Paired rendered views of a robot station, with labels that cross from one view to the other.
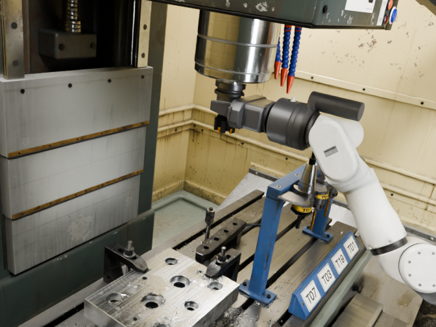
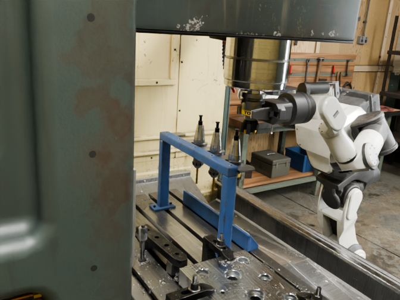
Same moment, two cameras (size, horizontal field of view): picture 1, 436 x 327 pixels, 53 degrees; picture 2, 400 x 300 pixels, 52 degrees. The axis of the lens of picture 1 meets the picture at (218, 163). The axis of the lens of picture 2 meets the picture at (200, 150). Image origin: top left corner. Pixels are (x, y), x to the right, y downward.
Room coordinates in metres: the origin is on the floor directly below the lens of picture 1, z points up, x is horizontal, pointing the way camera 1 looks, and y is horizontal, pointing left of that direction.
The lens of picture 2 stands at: (0.56, 1.00, 1.64)
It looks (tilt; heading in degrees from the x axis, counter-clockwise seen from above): 17 degrees down; 295
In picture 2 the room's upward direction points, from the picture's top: 4 degrees clockwise
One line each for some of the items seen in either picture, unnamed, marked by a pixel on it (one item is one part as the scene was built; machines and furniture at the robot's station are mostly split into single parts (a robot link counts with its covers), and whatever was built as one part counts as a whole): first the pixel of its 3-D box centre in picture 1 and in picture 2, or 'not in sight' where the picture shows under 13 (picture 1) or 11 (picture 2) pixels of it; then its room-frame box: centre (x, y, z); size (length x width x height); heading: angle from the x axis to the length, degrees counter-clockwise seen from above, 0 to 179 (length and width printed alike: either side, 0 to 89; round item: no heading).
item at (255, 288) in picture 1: (265, 247); (226, 218); (0.99, -0.15, 1.05); 0.10 x 0.05 x 0.30; 58
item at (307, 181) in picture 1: (309, 176); (235, 149); (1.01, -0.23, 1.26); 0.04 x 0.04 x 0.07
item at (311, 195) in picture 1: (305, 192); (234, 162); (1.01, -0.23, 1.21); 0.06 x 0.06 x 0.03
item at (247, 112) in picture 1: (269, 116); (280, 108); (0.84, -0.09, 1.44); 0.13 x 0.12 x 0.10; 148
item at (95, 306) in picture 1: (165, 299); (243, 293); (0.84, 0.08, 0.97); 0.29 x 0.23 x 0.05; 148
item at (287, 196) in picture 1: (296, 199); (244, 168); (0.96, -0.20, 1.21); 0.07 x 0.05 x 0.01; 58
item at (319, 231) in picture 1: (326, 197); (163, 174); (1.37, -0.38, 1.05); 0.10 x 0.05 x 0.30; 58
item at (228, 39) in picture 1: (236, 44); (256, 62); (0.89, 0.00, 1.56); 0.16 x 0.16 x 0.12
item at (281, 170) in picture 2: not in sight; (305, 124); (1.40, -3.37, 0.71); 2.21 x 0.95 x 1.43; 59
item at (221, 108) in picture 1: (222, 108); (262, 114); (0.86, 0.01, 1.44); 0.06 x 0.02 x 0.03; 58
